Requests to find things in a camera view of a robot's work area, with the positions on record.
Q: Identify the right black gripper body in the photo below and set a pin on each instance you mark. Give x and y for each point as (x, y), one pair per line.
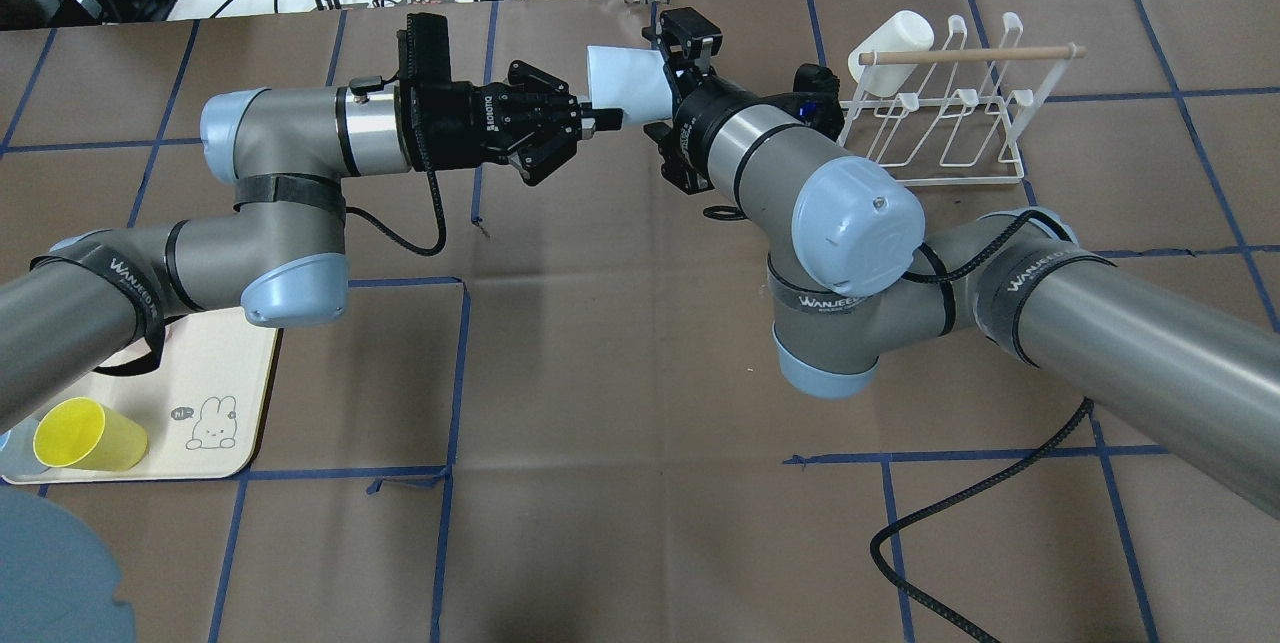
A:
(697, 119)

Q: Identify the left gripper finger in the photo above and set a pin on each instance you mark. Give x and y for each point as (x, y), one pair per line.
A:
(600, 119)

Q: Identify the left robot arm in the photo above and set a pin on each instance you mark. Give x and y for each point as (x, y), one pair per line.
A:
(101, 301)

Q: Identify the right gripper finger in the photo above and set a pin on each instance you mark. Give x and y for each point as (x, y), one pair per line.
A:
(660, 133)
(670, 41)

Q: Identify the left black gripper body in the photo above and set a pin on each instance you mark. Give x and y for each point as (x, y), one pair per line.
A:
(462, 126)

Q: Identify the yellow plastic cup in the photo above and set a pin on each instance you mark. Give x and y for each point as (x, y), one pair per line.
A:
(83, 434)

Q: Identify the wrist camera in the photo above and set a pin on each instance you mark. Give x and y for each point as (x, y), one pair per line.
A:
(424, 50)
(818, 89)

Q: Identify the light blue plastic cup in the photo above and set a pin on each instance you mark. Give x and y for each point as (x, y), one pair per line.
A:
(631, 80)

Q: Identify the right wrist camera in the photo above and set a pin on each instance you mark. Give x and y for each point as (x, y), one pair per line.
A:
(818, 89)

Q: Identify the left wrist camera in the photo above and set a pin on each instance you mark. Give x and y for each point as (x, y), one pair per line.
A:
(424, 50)

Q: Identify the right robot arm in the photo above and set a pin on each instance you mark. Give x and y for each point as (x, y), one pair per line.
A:
(853, 274)

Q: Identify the white wire cup rack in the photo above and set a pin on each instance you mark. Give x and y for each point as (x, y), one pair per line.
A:
(936, 109)

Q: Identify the cream plastic tray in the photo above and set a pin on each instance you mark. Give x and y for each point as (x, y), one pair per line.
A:
(202, 409)

